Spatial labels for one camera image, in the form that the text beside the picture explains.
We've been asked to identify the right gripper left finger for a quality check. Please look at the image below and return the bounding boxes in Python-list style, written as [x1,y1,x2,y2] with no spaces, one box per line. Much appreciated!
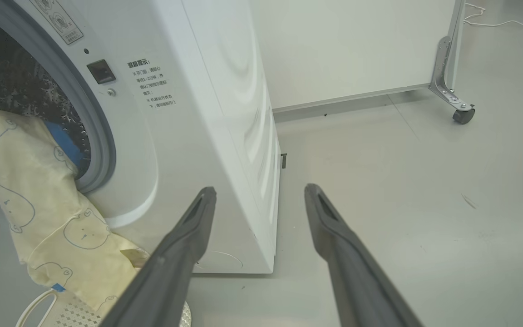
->
[99,186,217,327]

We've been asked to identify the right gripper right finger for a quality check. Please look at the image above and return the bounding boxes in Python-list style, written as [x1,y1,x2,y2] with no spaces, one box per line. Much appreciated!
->
[304,183,425,327]

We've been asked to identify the yellow bear print baby garment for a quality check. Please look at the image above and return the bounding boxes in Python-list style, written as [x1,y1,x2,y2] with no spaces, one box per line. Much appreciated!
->
[0,105,151,315]

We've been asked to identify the white front-load washing machine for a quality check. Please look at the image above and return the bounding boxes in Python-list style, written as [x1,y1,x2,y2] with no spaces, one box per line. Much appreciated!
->
[0,0,287,275]

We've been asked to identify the cream perforated plastic laundry basket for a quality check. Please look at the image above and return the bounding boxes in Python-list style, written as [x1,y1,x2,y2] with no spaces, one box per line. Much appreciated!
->
[15,287,192,327]

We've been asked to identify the grey metal leg with caster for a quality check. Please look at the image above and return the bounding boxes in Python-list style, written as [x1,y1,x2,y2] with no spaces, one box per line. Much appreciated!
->
[429,0,476,125]

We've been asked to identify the white partition panel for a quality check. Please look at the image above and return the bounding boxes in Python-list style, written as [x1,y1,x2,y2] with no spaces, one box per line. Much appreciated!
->
[250,0,459,112]

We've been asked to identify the grey warning sticker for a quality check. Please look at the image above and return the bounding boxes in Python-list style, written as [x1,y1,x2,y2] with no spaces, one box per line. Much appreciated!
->
[30,0,84,45]

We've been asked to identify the thin white floor cable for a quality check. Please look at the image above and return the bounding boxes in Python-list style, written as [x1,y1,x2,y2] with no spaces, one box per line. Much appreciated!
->
[464,2,523,28]

